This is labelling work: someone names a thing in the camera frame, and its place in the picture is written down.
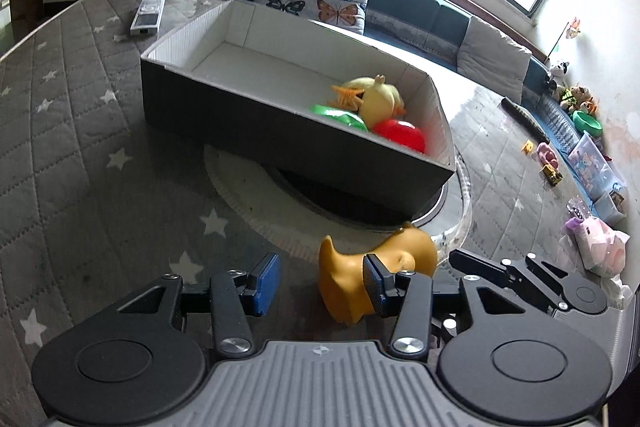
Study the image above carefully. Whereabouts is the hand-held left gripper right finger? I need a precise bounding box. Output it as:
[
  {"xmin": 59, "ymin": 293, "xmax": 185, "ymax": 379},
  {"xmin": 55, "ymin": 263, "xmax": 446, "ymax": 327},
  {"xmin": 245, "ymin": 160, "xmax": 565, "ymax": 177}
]
[{"xmin": 362, "ymin": 253, "xmax": 531, "ymax": 363}]

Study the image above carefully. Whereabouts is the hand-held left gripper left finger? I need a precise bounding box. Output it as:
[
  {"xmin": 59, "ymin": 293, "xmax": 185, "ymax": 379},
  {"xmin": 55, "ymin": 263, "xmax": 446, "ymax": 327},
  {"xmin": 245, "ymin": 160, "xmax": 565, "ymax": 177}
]
[{"xmin": 117, "ymin": 253, "xmax": 281, "ymax": 358}]

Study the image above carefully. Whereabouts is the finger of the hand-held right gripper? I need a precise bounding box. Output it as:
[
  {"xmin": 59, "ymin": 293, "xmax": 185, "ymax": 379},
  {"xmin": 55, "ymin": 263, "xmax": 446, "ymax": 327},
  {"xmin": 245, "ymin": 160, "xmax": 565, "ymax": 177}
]
[{"xmin": 449, "ymin": 249, "xmax": 576, "ymax": 313}]

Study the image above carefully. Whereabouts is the yellow rubber duck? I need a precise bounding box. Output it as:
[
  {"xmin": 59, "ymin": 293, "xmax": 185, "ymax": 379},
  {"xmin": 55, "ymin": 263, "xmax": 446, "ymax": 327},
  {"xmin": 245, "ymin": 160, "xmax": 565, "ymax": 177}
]
[{"xmin": 318, "ymin": 222, "xmax": 441, "ymax": 325}]

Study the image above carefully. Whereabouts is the grey cardboard box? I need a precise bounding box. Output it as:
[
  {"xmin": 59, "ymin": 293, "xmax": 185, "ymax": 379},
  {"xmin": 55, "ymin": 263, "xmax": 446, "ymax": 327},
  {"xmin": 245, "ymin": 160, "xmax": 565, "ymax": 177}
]
[{"xmin": 140, "ymin": 0, "xmax": 457, "ymax": 220}]

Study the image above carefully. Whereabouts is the red plastic ball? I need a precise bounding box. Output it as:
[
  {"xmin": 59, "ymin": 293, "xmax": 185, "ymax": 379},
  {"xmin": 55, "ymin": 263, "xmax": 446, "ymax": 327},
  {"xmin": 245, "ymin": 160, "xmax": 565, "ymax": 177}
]
[{"xmin": 371, "ymin": 119, "xmax": 427, "ymax": 155}]

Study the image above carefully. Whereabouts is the green plastic toy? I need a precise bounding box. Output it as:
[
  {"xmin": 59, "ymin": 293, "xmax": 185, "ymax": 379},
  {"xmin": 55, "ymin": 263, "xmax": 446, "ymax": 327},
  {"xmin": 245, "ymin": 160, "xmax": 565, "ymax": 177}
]
[{"xmin": 309, "ymin": 104, "xmax": 371, "ymax": 134}]

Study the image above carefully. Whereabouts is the yellow plush chick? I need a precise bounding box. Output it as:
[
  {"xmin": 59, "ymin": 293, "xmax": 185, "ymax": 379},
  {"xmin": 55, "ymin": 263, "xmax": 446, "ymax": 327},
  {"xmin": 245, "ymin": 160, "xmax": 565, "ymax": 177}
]
[{"xmin": 330, "ymin": 74, "xmax": 407, "ymax": 132}]

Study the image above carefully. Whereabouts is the pink and white plush bag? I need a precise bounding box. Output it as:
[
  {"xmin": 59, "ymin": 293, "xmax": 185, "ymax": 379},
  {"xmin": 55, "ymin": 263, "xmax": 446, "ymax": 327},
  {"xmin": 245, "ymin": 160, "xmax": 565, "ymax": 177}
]
[{"xmin": 575, "ymin": 217, "xmax": 632, "ymax": 278}]

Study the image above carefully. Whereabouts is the purple plastic toy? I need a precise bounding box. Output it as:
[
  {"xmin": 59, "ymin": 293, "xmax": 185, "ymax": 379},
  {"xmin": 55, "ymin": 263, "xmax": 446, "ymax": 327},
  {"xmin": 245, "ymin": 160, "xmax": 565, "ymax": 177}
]
[{"xmin": 565, "ymin": 202, "xmax": 596, "ymax": 233}]

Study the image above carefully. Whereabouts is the small blue box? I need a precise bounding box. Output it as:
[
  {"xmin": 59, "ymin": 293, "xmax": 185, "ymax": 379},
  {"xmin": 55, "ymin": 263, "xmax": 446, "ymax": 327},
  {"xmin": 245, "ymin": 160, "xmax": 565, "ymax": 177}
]
[{"xmin": 592, "ymin": 192, "xmax": 626, "ymax": 225}]

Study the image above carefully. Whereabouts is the small pink toy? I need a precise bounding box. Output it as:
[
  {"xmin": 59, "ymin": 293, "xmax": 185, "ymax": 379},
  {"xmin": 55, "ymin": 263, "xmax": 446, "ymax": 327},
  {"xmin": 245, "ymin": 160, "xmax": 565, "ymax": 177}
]
[{"xmin": 536, "ymin": 142, "xmax": 560, "ymax": 166}]

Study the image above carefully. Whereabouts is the black remote control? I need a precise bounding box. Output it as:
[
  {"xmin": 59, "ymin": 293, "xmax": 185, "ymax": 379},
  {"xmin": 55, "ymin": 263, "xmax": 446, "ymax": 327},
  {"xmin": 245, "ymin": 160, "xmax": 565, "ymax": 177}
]
[{"xmin": 501, "ymin": 97, "xmax": 551, "ymax": 145}]

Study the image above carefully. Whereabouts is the clear plastic storage box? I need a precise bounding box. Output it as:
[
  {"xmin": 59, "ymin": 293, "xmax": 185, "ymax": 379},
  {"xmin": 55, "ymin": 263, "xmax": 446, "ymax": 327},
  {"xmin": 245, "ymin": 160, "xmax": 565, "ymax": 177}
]
[{"xmin": 567, "ymin": 132, "xmax": 626, "ymax": 200}]

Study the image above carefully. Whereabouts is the green plastic bowl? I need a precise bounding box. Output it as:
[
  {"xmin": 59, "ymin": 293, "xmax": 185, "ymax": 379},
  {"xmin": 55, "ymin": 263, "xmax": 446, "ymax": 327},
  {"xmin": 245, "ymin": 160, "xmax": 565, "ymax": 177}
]
[{"xmin": 572, "ymin": 109, "xmax": 606, "ymax": 136}]

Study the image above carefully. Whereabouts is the brown plush toy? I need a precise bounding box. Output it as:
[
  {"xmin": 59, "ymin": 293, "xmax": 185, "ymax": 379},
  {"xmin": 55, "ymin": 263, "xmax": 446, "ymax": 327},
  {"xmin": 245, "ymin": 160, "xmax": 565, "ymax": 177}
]
[{"xmin": 560, "ymin": 84, "xmax": 598, "ymax": 112}]

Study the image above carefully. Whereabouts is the grey cushion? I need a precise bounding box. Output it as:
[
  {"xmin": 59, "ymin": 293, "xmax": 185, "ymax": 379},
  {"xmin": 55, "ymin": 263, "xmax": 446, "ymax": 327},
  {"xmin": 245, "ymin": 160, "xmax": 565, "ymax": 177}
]
[{"xmin": 457, "ymin": 14, "xmax": 532, "ymax": 105}]

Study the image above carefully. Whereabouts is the black and white cow plush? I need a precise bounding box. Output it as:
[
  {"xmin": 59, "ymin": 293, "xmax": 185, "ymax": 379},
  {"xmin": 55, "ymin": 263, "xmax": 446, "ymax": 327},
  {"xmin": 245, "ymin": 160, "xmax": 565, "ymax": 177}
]
[{"xmin": 547, "ymin": 59, "xmax": 571, "ymax": 90}]

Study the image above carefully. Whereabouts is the grey quilted star tablecloth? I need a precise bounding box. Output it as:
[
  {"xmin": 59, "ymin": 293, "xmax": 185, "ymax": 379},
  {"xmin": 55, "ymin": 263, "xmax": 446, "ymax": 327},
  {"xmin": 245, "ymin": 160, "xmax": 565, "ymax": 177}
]
[{"xmin": 0, "ymin": 0, "xmax": 640, "ymax": 427}]

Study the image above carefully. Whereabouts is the dark teal sofa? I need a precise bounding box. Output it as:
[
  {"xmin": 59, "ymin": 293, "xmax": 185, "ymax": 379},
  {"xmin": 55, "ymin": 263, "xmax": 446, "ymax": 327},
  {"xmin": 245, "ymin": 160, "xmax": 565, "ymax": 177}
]
[{"xmin": 185, "ymin": 0, "xmax": 631, "ymax": 218}]

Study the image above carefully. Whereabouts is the small colourful flag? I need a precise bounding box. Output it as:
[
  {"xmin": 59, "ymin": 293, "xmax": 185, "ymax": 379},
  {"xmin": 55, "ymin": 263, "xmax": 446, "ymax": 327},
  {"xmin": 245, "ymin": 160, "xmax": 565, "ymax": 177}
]
[{"xmin": 547, "ymin": 18, "xmax": 582, "ymax": 60}]

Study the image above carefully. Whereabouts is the silver remote control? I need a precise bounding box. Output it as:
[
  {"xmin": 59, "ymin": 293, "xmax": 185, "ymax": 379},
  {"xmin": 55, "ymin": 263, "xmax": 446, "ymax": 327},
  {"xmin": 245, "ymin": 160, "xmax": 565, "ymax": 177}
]
[{"xmin": 130, "ymin": 0, "xmax": 167, "ymax": 38}]

